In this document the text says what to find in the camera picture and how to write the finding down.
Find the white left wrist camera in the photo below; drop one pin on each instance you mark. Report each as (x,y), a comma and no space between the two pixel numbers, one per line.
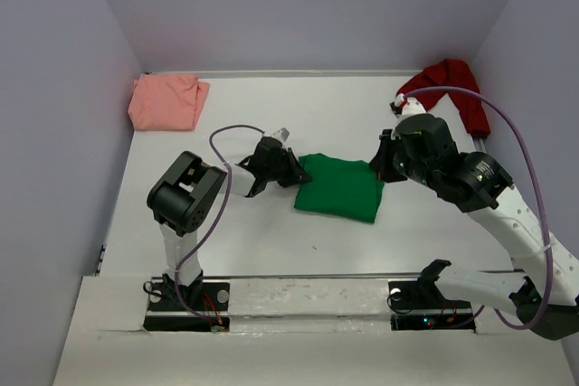
(280,135)

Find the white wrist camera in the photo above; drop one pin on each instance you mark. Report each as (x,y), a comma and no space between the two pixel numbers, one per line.
(404,107)
(280,135)

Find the folded pink t-shirt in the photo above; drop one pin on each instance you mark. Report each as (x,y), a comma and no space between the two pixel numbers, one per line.
(167,102)

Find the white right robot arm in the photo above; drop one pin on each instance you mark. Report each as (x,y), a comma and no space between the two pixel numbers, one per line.
(543,293)

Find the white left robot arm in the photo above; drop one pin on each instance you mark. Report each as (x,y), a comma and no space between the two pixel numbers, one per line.
(182,198)

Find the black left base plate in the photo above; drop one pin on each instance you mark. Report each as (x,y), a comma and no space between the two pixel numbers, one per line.
(208,314)

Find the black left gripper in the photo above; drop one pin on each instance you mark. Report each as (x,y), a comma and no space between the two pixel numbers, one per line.
(294,174)

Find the green t-shirt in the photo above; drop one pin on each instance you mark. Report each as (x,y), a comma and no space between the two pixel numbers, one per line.
(339,188)

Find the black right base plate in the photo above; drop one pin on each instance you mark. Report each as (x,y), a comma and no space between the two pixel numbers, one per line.
(411,311)

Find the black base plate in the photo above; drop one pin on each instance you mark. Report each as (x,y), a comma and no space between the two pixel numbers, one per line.
(411,311)
(208,314)

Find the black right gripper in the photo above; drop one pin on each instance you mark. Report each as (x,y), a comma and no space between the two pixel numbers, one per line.
(381,161)

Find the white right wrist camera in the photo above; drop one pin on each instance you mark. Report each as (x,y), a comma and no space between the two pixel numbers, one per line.
(404,107)

